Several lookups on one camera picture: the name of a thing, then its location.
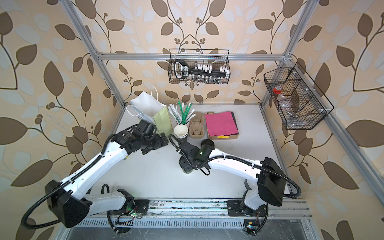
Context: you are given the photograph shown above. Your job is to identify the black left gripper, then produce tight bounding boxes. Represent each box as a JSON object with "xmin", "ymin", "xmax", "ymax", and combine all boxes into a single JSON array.
[{"xmin": 140, "ymin": 131, "xmax": 171, "ymax": 153}]

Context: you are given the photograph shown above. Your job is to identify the brown pulp cup carrier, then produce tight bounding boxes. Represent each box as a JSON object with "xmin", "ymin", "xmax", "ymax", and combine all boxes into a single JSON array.
[{"xmin": 189, "ymin": 115, "xmax": 206, "ymax": 139}]

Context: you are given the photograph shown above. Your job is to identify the stack of paper cups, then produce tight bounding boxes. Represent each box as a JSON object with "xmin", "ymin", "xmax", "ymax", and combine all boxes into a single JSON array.
[{"xmin": 174, "ymin": 125, "xmax": 189, "ymax": 140}]

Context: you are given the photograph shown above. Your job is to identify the black plastic cup lid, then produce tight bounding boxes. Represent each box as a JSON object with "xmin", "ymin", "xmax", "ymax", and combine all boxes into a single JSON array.
[{"xmin": 179, "ymin": 157, "xmax": 193, "ymax": 168}]

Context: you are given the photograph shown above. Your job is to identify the green paper coffee cup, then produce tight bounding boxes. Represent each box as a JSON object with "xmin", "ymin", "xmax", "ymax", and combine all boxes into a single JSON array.
[{"xmin": 181, "ymin": 167, "xmax": 194, "ymax": 174}]

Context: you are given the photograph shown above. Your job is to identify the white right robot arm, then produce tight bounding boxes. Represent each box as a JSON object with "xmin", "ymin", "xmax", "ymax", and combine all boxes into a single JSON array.
[{"xmin": 172, "ymin": 141, "xmax": 302, "ymax": 211}]

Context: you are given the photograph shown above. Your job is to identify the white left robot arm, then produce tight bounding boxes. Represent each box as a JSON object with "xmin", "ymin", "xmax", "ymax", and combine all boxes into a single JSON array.
[{"xmin": 21, "ymin": 120, "xmax": 168, "ymax": 230}]

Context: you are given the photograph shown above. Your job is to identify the pink straw holder cup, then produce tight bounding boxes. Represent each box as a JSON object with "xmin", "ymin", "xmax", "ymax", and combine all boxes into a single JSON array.
[{"xmin": 176, "ymin": 120, "xmax": 190, "ymax": 127}]

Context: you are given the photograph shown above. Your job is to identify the white wrapped straw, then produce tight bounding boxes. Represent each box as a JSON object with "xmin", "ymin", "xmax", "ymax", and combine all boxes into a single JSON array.
[{"xmin": 168, "ymin": 104, "xmax": 182, "ymax": 125}]

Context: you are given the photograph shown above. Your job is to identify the green white paper gift bag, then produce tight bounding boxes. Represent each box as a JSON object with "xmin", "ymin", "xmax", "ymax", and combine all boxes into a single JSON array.
[{"xmin": 126, "ymin": 87, "xmax": 173, "ymax": 137}]

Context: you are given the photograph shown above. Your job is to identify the magenta paper napkin stack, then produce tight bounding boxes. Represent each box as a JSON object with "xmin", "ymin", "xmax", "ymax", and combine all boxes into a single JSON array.
[{"xmin": 204, "ymin": 111, "xmax": 240, "ymax": 138}]

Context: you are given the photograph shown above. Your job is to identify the green wrapped straw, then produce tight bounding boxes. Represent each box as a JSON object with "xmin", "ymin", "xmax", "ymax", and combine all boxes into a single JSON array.
[{"xmin": 178, "ymin": 101, "xmax": 192, "ymax": 121}]

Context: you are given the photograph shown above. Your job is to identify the grey tape roll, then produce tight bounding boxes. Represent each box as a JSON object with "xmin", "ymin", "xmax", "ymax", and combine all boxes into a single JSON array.
[{"xmin": 244, "ymin": 180, "xmax": 252, "ymax": 191}]

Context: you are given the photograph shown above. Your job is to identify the black handheld tool in basket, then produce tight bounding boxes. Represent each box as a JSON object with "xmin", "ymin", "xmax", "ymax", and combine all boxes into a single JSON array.
[{"xmin": 173, "ymin": 60, "xmax": 231, "ymax": 80}]

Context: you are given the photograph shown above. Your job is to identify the red capped clear bottle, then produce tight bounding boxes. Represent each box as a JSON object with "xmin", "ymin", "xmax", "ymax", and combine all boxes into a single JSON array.
[{"xmin": 273, "ymin": 85, "xmax": 285, "ymax": 99}]

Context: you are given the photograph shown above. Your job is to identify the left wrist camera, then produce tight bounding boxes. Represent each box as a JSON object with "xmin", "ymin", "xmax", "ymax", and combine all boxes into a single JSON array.
[{"xmin": 136, "ymin": 120, "xmax": 156, "ymax": 137}]

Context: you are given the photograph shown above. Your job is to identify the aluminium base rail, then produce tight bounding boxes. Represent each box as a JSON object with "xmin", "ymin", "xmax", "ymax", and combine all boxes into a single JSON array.
[{"xmin": 136, "ymin": 198, "xmax": 313, "ymax": 220}]

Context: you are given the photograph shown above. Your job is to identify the black wire basket rear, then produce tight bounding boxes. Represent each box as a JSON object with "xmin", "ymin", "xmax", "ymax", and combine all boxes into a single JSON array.
[{"xmin": 168, "ymin": 48, "xmax": 231, "ymax": 85}]

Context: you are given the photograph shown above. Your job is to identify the black wire basket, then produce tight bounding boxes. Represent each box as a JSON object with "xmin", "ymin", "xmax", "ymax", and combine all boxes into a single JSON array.
[
  {"xmin": 168, "ymin": 48, "xmax": 231, "ymax": 85},
  {"xmin": 264, "ymin": 63, "xmax": 334, "ymax": 130}
]

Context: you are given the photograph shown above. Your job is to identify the black wire basket right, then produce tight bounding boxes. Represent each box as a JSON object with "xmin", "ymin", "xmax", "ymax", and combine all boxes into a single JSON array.
[{"xmin": 264, "ymin": 63, "xmax": 334, "ymax": 130}]

